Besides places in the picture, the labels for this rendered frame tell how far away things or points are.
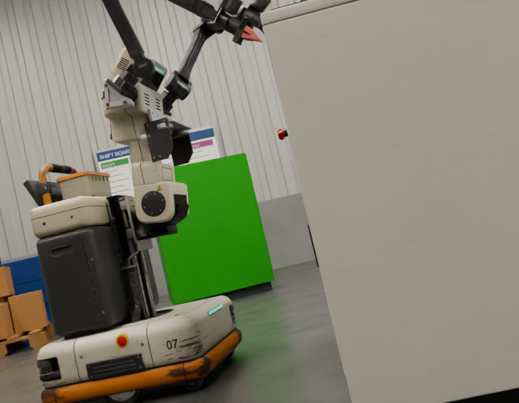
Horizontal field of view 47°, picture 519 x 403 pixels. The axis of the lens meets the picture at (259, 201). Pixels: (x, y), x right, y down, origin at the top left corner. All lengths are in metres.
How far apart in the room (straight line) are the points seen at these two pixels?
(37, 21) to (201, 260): 5.37
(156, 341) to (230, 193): 3.41
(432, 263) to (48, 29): 8.72
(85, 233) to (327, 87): 1.33
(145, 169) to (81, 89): 6.89
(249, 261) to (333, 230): 4.25
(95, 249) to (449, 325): 1.46
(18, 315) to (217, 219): 2.02
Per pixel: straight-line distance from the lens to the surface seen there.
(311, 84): 1.34
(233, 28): 2.37
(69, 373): 2.45
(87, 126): 9.17
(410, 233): 1.32
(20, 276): 8.28
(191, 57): 2.87
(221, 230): 5.51
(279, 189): 8.81
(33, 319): 6.00
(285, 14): 1.38
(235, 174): 5.58
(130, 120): 2.54
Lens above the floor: 0.50
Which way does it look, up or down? 3 degrees up
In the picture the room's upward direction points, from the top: 13 degrees counter-clockwise
